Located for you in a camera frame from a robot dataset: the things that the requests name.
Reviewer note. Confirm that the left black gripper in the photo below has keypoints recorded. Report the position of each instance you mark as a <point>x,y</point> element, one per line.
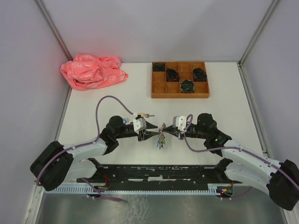
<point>146,135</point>

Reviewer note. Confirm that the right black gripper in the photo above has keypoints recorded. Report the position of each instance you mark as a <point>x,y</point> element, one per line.
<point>175,133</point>

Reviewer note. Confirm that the metal key organiser disc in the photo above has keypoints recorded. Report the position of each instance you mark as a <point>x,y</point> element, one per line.
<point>161,137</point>

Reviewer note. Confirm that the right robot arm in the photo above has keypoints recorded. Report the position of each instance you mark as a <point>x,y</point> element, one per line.
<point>279,180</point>

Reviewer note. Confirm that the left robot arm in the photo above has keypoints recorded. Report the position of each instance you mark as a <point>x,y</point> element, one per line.
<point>58,163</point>

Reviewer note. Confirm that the yellow tag key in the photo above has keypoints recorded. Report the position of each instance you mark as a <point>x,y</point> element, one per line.
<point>145,115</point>

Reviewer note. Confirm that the blue tag key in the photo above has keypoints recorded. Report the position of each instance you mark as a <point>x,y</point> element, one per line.
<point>126,121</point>

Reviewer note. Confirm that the blue yellow rolled band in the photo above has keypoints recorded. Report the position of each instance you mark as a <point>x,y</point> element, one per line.
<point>187,86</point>

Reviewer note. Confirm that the wooden compartment tray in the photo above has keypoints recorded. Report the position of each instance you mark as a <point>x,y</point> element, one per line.
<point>160,88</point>

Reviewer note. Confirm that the black rolled band centre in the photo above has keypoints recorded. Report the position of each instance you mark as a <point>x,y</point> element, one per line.
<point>172,75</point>

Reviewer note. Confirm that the black rolled band right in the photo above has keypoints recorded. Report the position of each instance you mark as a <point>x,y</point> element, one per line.
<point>199,75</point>

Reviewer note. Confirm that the black rolled band top-left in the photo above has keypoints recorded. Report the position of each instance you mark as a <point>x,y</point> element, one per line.
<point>158,67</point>

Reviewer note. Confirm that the pink plastic bag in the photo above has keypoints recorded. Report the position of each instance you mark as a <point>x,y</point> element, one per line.
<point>87,72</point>

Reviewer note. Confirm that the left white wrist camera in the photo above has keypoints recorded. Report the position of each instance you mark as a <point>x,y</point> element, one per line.
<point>139,124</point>

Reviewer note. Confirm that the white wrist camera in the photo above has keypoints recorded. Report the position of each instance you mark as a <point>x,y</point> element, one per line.
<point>180,122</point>
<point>139,124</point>

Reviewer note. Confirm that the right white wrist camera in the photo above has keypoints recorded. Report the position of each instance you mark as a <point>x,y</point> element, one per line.
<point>180,122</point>

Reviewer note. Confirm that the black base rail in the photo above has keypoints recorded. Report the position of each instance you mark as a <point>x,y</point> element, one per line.
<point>202,174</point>

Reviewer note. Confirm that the grey cable duct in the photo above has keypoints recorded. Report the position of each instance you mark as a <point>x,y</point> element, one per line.
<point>86,189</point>

